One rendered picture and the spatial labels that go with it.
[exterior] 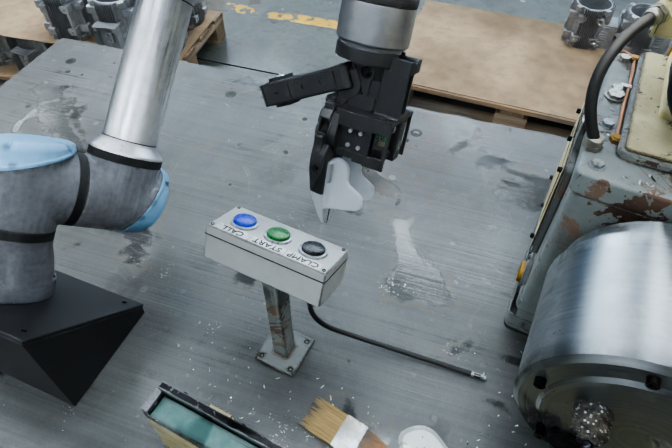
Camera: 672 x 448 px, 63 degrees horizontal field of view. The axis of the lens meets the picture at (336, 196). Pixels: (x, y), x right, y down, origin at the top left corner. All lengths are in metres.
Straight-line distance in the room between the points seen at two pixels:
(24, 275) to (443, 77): 2.06
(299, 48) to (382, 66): 2.50
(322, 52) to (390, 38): 2.47
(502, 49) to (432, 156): 1.71
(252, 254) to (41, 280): 0.36
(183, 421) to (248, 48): 2.51
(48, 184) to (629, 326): 0.75
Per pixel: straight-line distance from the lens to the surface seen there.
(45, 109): 1.48
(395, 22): 0.54
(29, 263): 0.90
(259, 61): 2.96
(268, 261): 0.67
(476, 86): 2.57
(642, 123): 0.78
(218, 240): 0.70
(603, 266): 0.65
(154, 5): 0.93
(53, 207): 0.89
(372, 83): 0.57
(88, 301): 0.95
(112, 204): 0.91
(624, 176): 0.71
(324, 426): 0.85
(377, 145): 0.58
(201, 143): 1.25
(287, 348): 0.87
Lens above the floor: 1.60
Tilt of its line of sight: 47 degrees down
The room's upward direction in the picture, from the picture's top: straight up
